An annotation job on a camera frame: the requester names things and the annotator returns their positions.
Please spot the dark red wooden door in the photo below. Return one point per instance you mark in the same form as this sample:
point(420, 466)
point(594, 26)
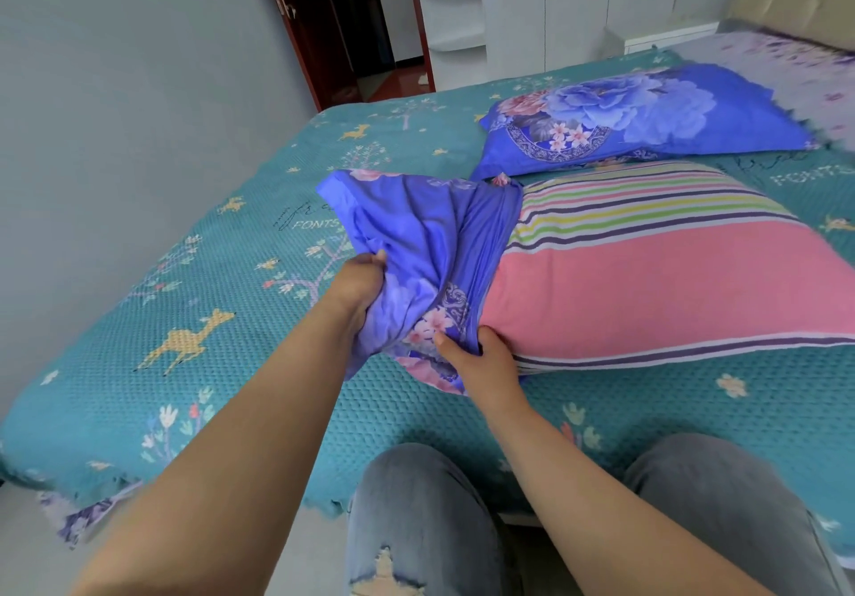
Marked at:
point(307, 21)

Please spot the pink striped pillow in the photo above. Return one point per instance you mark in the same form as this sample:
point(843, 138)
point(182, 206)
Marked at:
point(654, 268)

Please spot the person's right forearm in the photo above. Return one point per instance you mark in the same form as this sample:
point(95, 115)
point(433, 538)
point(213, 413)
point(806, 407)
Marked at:
point(601, 502)

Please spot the person's right thumb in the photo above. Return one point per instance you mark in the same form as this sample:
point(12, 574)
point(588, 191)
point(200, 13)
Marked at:
point(452, 348)

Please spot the purple floral bed sheet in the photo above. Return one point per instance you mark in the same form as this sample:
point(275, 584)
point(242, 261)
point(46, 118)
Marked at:
point(80, 515)

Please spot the person's grey ripped jeans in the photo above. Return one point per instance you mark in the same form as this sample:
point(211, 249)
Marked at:
point(467, 522)

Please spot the white nightstand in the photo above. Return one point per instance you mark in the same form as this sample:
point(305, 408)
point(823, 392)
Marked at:
point(658, 37)

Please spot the purple floral quilt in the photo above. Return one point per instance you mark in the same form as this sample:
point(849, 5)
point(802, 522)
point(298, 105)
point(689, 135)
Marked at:
point(781, 71)

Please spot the person's right hand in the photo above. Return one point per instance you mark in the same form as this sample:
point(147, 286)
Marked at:
point(484, 365)

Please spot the blue floral pillowcase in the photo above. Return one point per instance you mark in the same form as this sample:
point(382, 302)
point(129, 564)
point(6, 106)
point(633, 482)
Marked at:
point(427, 261)

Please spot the white wardrobe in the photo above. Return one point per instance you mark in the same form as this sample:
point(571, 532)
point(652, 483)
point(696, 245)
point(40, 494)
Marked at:
point(568, 4)

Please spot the person's left forearm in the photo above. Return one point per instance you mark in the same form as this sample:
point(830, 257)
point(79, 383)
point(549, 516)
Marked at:
point(214, 462)

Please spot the teal patterned bedspread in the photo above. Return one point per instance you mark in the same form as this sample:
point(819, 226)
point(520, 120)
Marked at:
point(234, 268)

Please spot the person's left hand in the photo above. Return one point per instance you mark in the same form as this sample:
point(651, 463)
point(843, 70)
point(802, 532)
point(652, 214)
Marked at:
point(354, 285)

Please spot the person's left thumb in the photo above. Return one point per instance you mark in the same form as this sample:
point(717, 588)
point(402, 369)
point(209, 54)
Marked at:
point(379, 263)

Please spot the blue floral pillow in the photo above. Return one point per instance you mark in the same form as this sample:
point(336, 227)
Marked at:
point(628, 118)

